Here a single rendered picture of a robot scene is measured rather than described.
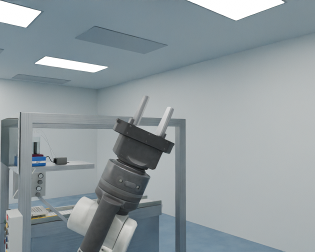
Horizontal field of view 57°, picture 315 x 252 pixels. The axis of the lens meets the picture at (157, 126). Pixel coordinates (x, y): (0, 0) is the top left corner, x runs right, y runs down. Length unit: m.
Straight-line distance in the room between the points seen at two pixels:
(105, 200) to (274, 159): 4.02
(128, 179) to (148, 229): 2.53
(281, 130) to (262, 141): 0.32
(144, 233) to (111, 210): 2.52
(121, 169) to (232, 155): 4.34
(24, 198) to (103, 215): 1.30
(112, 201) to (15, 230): 1.22
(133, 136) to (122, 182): 0.09
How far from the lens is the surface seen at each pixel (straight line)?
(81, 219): 0.58
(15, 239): 1.73
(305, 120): 4.26
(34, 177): 2.46
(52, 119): 1.80
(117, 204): 0.53
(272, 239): 4.70
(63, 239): 2.71
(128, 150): 0.54
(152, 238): 3.10
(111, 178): 0.54
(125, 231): 0.56
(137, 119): 0.54
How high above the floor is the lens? 1.57
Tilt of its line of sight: 2 degrees up
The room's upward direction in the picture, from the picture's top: straight up
